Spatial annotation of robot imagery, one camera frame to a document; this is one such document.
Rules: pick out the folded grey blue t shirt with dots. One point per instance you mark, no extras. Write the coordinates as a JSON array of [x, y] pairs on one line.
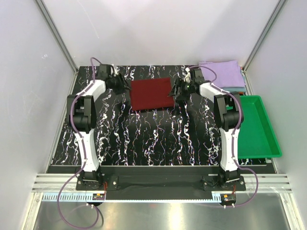
[[238, 89]]

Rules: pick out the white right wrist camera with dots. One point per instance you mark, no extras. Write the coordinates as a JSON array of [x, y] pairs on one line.
[[187, 77]]

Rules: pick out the green plastic tray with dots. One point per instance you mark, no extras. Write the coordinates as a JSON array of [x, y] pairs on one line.
[[256, 138]]

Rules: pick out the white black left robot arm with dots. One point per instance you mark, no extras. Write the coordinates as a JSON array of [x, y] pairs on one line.
[[81, 117]]

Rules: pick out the dark red t shirt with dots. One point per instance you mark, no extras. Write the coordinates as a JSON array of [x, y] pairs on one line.
[[151, 94]]

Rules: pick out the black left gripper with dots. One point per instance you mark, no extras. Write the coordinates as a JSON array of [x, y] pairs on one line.
[[123, 86]]

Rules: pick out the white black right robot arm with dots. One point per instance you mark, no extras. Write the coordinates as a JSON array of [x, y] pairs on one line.
[[228, 116]]

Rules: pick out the folded lavender t shirt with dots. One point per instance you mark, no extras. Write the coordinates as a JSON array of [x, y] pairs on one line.
[[228, 74]]

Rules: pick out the white slotted cable duct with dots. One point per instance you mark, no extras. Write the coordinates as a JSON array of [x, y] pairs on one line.
[[132, 198]]

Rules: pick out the aluminium front rail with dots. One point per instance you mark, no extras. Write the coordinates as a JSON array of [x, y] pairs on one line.
[[268, 183]]

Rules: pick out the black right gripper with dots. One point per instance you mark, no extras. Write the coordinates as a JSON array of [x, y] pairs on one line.
[[182, 97]]

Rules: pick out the left aluminium frame post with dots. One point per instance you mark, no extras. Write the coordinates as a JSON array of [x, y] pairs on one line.
[[52, 27]]

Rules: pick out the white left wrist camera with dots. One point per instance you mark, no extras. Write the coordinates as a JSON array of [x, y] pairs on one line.
[[114, 69]]

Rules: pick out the right aluminium frame post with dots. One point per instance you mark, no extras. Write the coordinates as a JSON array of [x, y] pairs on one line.
[[265, 31]]

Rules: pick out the aluminium frame post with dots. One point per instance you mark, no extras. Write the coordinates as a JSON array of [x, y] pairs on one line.
[[265, 31], [52, 27]]

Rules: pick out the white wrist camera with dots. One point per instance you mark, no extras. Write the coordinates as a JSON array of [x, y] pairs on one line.
[[187, 77], [114, 69]]

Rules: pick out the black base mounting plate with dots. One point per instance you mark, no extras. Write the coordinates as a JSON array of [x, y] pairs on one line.
[[173, 180]]

